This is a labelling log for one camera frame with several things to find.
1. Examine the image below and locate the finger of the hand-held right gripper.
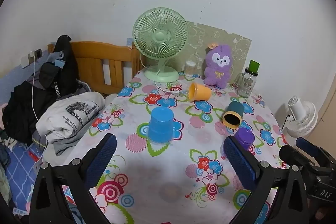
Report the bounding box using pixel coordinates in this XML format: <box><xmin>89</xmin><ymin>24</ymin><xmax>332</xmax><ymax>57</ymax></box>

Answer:
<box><xmin>279</xmin><ymin>145</ymin><xmax>317</xmax><ymax>170</ymax></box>
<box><xmin>295</xmin><ymin>137</ymin><xmax>330</xmax><ymax>159</ymax></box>

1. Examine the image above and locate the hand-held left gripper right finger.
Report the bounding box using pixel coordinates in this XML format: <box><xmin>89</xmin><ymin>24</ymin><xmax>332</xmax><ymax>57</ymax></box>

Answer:
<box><xmin>223</xmin><ymin>135</ymin><xmax>310</xmax><ymax>224</ymax></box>

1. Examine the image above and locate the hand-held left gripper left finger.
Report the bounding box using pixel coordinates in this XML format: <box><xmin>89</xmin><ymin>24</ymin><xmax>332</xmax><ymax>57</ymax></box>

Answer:
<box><xmin>29</xmin><ymin>133</ymin><xmax>117</xmax><ymax>224</ymax></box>

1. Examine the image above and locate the purple plastic cup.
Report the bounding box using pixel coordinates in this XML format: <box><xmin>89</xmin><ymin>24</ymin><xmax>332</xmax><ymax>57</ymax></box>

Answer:
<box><xmin>234</xmin><ymin>127</ymin><xmax>255</xmax><ymax>150</ymax></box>

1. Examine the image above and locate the teal cup with yellow rim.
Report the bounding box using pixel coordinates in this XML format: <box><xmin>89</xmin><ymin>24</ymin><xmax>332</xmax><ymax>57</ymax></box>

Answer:
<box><xmin>222</xmin><ymin>101</ymin><xmax>244</xmax><ymax>127</ymax></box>

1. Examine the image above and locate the blue plastic cup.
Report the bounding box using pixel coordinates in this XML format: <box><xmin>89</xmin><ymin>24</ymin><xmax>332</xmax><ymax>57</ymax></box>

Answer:
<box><xmin>148</xmin><ymin>107</ymin><xmax>175</xmax><ymax>145</ymax></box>

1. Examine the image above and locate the orange plastic cup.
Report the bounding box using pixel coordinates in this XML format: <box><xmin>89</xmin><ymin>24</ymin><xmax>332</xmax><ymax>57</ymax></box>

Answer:
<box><xmin>188</xmin><ymin>82</ymin><xmax>212</xmax><ymax>102</ymax></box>

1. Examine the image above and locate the white desk fan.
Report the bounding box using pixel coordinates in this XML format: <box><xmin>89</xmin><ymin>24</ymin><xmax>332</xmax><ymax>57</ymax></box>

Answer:
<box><xmin>286</xmin><ymin>96</ymin><xmax>318</xmax><ymax>138</ymax></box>

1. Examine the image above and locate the grey folded clothing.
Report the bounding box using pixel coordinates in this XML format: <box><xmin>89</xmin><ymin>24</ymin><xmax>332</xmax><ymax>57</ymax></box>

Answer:
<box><xmin>33</xmin><ymin>132</ymin><xmax>88</xmax><ymax>156</ymax></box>

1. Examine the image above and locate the white printed folded shirt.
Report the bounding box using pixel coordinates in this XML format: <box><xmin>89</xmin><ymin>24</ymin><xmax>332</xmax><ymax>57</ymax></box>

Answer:
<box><xmin>36</xmin><ymin>92</ymin><xmax>106</xmax><ymax>143</ymax></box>

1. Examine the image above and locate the floral tablecloth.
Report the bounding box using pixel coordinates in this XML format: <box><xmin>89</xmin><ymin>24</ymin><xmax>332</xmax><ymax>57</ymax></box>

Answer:
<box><xmin>43</xmin><ymin>70</ymin><xmax>290</xmax><ymax>224</ymax></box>

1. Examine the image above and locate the blue bed sheet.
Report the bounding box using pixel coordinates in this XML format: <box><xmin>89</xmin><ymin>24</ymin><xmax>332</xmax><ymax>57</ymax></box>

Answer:
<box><xmin>0</xmin><ymin>64</ymin><xmax>48</xmax><ymax>216</ymax></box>

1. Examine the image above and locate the glass jar with green lid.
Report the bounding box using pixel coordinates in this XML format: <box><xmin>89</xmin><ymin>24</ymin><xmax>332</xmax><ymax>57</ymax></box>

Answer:
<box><xmin>235</xmin><ymin>60</ymin><xmax>260</xmax><ymax>98</ymax></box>

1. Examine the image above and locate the purple plush toy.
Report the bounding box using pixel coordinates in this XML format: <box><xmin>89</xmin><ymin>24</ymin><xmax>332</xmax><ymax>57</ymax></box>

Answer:
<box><xmin>204</xmin><ymin>42</ymin><xmax>232</xmax><ymax>89</ymax></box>

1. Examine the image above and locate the dark clothes pile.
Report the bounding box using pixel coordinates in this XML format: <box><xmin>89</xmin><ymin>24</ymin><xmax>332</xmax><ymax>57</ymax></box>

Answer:
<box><xmin>2</xmin><ymin>79</ymin><xmax>59</xmax><ymax>145</ymax></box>

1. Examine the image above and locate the black jacket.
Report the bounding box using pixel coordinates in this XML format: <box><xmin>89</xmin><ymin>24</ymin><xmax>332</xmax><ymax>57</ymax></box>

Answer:
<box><xmin>39</xmin><ymin>35</ymin><xmax>80</xmax><ymax>100</ymax></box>

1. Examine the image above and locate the small glass jar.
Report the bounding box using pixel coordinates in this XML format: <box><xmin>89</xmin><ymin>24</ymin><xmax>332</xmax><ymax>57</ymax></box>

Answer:
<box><xmin>184</xmin><ymin>60</ymin><xmax>196</xmax><ymax>77</ymax></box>

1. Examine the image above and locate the wooden bed headboard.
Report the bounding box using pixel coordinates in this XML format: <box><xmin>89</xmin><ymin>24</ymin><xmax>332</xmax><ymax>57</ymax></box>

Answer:
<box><xmin>48</xmin><ymin>41</ymin><xmax>145</xmax><ymax>96</ymax></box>

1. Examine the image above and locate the green patterned board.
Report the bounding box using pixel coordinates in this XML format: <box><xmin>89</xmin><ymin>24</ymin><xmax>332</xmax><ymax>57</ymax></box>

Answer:
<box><xmin>181</xmin><ymin>21</ymin><xmax>252</xmax><ymax>84</ymax></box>

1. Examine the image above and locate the green desk fan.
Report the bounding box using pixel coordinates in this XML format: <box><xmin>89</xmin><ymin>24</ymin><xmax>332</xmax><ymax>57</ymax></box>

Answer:
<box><xmin>132</xmin><ymin>7</ymin><xmax>189</xmax><ymax>83</ymax></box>

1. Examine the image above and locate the white charging cable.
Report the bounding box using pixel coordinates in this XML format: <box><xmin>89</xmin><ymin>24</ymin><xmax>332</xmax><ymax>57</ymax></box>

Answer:
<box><xmin>30</xmin><ymin>54</ymin><xmax>49</xmax><ymax>154</ymax></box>

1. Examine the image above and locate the white fan cable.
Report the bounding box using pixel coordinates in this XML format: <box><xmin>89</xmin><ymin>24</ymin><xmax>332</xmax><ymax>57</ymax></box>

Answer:
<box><xmin>154</xmin><ymin>79</ymin><xmax>188</xmax><ymax>99</ymax></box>

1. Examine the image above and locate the wall socket with charger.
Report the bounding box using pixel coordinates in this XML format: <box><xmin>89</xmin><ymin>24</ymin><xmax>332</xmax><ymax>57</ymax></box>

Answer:
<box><xmin>28</xmin><ymin>48</ymin><xmax>43</xmax><ymax>60</ymax></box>

